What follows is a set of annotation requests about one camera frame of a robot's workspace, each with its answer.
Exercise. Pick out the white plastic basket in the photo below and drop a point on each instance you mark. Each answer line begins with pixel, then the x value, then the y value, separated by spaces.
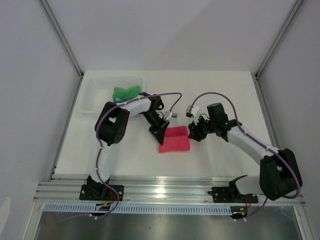
pixel 96 90

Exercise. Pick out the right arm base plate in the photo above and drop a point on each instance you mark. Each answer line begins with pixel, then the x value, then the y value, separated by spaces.
pixel 231 195

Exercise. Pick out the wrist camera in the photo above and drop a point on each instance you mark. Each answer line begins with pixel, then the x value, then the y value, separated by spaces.
pixel 192 112
pixel 170 114

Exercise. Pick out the aluminium frame post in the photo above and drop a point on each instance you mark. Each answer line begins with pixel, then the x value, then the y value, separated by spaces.
pixel 54 23
pixel 284 29

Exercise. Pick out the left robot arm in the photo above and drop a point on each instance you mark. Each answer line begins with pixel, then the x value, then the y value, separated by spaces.
pixel 110 129

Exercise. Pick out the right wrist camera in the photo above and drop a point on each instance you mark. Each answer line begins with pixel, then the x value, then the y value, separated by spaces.
pixel 192 112

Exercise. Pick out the aluminium front rail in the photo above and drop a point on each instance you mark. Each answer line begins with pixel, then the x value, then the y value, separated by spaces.
pixel 137 189

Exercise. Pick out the green towel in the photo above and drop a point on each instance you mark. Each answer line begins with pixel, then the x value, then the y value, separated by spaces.
pixel 121 94

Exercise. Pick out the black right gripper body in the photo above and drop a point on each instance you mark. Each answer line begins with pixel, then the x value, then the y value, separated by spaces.
pixel 201 129

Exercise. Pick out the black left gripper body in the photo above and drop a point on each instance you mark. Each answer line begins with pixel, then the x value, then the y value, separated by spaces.
pixel 157 124

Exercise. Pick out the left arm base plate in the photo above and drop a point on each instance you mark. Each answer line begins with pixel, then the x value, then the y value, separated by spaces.
pixel 102 193

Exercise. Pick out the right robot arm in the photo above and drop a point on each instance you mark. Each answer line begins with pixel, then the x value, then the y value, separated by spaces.
pixel 279 174

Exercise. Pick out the slotted cable duct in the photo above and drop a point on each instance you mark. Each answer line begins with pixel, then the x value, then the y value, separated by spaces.
pixel 134 208

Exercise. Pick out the aluminium frame post right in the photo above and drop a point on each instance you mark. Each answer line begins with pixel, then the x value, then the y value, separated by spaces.
pixel 284 29

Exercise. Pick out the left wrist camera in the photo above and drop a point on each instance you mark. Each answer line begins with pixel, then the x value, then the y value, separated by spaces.
pixel 170 114

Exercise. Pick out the pink towel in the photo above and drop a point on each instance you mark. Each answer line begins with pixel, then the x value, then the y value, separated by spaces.
pixel 175 140

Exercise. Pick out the aluminium frame rail right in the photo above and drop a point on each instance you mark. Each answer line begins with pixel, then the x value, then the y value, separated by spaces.
pixel 266 113

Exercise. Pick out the aluminium frame post left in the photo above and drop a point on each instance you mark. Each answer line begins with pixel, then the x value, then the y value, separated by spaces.
pixel 54 23

